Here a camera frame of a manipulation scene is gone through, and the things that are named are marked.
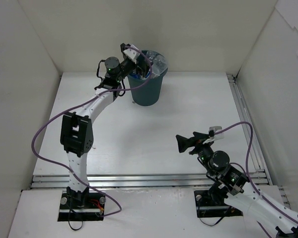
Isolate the small bottle light blue label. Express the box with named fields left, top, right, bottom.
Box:
left=130, top=72, right=146, bottom=80

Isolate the clear bottle blue-white label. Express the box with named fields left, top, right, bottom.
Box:
left=143, top=51, right=168, bottom=78

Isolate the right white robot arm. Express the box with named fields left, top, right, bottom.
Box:
left=175, top=131, right=298, bottom=238

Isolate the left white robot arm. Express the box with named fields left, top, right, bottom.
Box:
left=60, top=44, right=151, bottom=208

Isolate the dark teal plastic bin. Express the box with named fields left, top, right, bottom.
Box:
left=126, top=50, right=169, bottom=107

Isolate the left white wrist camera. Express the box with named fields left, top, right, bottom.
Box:
left=123, top=45, right=141, bottom=64

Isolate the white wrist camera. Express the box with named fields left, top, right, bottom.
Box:
left=209, top=126, right=224, bottom=141
left=123, top=45, right=141, bottom=64

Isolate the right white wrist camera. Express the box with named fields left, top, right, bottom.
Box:
left=209, top=126, right=224, bottom=141

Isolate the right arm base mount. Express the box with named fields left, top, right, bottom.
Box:
left=194, top=182, right=243, bottom=218

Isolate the right aluminium rail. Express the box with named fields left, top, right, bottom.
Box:
left=227, top=73, right=293, bottom=209

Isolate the aluminium rail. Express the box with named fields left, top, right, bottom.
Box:
left=31, top=173, right=268, bottom=188
left=227, top=73, right=293, bottom=209

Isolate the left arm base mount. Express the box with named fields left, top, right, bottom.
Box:
left=58, top=192, right=106, bottom=222

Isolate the front aluminium rail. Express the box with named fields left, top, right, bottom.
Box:
left=31, top=173, right=268, bottom=188

